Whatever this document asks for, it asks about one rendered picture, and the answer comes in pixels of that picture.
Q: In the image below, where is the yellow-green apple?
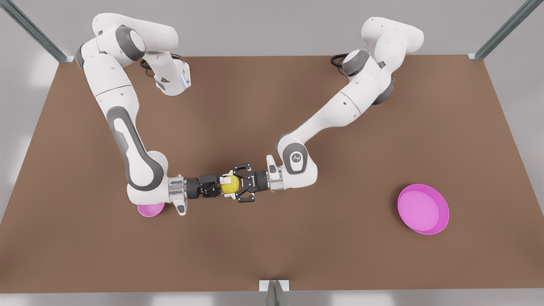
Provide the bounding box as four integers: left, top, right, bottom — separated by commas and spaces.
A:
220, 174, 241, 196

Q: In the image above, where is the pink bowl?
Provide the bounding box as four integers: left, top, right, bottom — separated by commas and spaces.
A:
137, 202, 166, 218

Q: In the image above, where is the pink plate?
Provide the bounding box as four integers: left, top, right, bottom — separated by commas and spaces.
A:
397, 184, 450, 235

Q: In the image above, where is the silver frame post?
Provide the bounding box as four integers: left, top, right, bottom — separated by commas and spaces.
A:
259, 280, 290, 306
468, 0, 544, 60
0, 0, 74, 64

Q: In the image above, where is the black cable loop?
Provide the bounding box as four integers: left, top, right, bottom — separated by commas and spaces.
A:
330, 53, 354, 76
140, 54, 182, 78

